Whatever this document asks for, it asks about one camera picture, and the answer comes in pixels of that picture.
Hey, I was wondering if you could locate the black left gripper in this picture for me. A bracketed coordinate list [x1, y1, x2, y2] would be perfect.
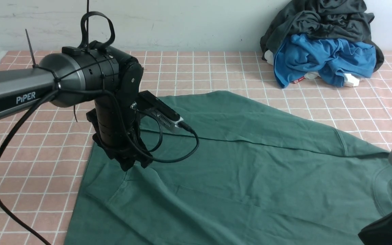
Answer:
[86, 109, 153, 171]

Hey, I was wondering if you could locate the green long-sleeve top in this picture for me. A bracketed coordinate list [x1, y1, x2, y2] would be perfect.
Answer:
[64, 91, 392, 245]

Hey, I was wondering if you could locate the dark grey crumpled garment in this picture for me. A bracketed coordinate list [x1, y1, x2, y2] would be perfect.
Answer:
[260, 0, 385, 71]

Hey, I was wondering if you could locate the pink grid-pattern table cloth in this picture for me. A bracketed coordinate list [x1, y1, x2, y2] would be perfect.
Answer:
[0, 51, 392, 245]

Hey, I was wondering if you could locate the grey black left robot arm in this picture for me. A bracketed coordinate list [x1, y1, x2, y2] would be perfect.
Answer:
[0, 41, 152, 171]

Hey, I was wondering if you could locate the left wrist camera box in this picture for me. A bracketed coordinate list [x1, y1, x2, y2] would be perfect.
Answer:
[135, 91, 194, 133]

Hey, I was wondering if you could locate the blue crumpled garment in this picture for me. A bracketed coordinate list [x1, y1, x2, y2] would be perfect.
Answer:
[273, 33, 377, 88]

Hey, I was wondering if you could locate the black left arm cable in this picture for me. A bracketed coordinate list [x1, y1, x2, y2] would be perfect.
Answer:
[0, 89, 200, 245]

